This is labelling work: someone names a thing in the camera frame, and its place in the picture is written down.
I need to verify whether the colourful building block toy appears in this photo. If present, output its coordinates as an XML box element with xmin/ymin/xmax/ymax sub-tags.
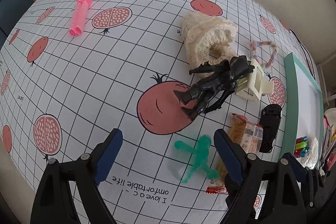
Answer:
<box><xmin>294</xmin><ymin>136</ymin><xmax>307</xmax><ymax>158</ymax></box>

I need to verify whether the orange snack packet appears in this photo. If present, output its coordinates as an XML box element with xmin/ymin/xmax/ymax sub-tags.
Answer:
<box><xmin>206</xmin><ymin>113</ymin><xmax>263</xmax><ymax>194</ymax></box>

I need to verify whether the green translucent toy figure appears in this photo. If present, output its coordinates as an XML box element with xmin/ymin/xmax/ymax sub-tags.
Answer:
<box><xmin>174</xmin><ymin>135</ymin><xmax>220</xmax><ymax>184</ymax></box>

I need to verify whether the black toy car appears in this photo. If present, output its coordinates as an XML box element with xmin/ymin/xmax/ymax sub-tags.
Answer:
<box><xmin>259</xmin><ymin>104</ymin><xmax>282</xmax><ymax>153</ymax></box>

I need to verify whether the cream plastic hair claw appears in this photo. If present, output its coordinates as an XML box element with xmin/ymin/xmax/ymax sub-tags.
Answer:
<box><xmin>235</xmin><ymin>59</ymin><xmax>274</xmax><ymax>102</ymax></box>

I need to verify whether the black action figure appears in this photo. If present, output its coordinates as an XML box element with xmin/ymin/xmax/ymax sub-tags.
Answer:
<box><xmin>174</xmin><ymin>56</ymin><xmax>255</xmax><ymax>120</ymax></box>

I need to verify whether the pastel twisted hair tie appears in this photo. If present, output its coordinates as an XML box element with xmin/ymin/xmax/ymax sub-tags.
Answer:
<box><xmin>248</xmin><ymin>40</ymin><xmax>279</xmax><ymax>69</ymax></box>

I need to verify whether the cream lace cloth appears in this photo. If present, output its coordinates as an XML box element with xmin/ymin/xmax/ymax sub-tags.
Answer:
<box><xmin>182</xmin><ymin>11</ymin><xmax>237</xmax><ymax>69</ymax></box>

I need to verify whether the pink hair roller clip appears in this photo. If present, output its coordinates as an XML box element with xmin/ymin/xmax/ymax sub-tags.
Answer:
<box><xmin>69</xmin><ymin>0</ymin><xmax>92</xmax><ymax>37</ymax></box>

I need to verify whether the teal shallow box tray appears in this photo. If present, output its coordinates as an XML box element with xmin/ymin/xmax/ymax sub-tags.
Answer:
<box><xmin>280</xmin><ymin>53</ymin><xmax>323</xmax><ymax>167</ymax></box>

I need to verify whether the pomegranate print grid bedsheet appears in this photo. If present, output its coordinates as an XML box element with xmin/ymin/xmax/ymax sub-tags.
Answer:
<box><xmin>1</xmin><ymin>0</ymin><xmax>316</xmax><ymax>223</ymax></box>

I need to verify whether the black cable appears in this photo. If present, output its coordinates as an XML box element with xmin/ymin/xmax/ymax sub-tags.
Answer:
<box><xmin>291</xmin><ymin>29</ymin><xmax>320</xmax><ymax>80</ymax></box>

